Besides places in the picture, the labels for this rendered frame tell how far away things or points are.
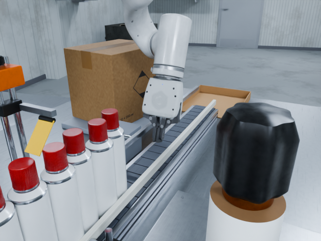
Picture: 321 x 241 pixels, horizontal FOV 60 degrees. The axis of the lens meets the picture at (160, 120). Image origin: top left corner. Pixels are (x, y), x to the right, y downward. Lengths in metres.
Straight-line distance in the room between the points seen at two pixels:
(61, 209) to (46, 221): 0.03
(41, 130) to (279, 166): 0.32
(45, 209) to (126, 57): 0.66
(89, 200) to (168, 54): 0.40
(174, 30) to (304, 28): 7.93
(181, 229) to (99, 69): 0.61
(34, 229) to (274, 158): 0.33
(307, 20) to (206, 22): 2.60
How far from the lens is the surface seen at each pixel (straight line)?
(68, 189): 0.45
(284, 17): 8.48
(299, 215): 0.75
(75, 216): 0.49
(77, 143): 0.47
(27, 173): 0.41
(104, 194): 0.56
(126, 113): 1.02
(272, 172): 0.30
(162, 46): 0.73
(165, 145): 0.84
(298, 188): 0.83
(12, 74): 0.46
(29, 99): 1.52
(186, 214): 0.60
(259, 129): 0.28
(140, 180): 0.63
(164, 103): 0.72
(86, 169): 0.49
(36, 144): 0.44
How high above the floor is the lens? 1.29
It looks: 24 degrees down
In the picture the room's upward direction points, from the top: straight up
